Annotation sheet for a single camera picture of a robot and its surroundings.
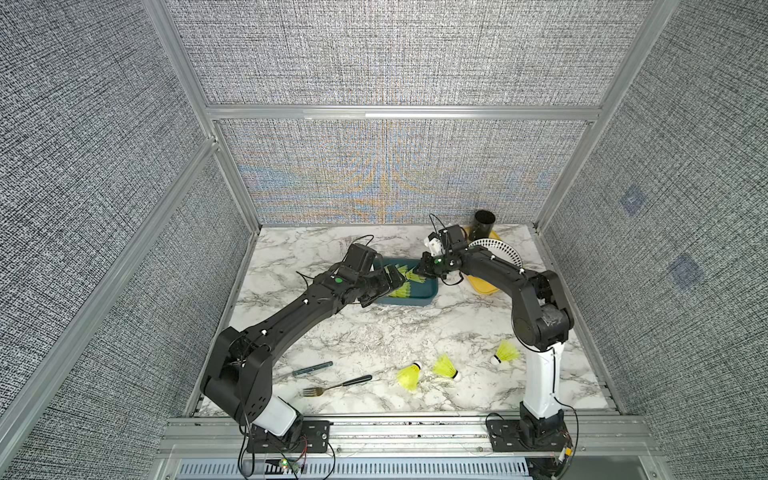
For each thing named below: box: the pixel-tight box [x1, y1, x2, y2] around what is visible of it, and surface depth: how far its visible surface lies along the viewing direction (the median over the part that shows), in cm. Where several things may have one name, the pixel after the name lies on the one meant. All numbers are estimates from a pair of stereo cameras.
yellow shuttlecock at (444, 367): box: [432, 354, 461, 381], surface depth 84 cm
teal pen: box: [292, 361, 334, 376], surface depth 86 cm
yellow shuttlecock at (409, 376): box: [397, 361, 422, 392], surface depth 84 cm
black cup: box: [470, 209, 496, 241], surface depth 113 cm
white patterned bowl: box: [468, 238, 524, 269], surface depth 112 cm
